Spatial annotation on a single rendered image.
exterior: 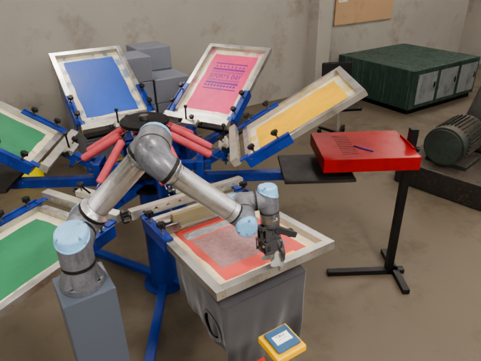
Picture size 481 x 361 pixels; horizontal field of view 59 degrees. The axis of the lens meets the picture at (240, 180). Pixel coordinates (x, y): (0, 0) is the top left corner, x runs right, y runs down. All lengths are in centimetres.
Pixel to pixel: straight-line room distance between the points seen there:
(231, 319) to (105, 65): 260
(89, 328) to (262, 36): 600
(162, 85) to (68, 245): 379
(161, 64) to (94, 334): 426
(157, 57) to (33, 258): 367
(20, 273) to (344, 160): 187
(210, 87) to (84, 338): 238
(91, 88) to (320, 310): 244
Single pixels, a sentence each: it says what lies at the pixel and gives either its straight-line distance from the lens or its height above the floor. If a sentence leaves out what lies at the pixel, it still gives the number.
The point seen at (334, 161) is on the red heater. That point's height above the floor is 109.
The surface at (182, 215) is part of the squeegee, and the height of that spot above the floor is 111.
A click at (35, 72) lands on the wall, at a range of 587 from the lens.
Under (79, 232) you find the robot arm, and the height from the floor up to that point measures 143.
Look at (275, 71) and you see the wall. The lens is 740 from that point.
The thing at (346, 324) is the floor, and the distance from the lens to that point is 313.
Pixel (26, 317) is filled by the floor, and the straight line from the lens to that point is 348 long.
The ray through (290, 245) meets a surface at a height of 108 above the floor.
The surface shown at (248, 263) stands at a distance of 181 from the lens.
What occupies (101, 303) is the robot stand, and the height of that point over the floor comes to 116.
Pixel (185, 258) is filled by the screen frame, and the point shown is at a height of 110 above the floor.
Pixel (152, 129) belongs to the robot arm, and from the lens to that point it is 143.
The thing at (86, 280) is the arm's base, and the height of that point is 126.
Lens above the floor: 222
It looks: 28 degrees down
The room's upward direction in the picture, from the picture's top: 1 degrees counter-clockwise
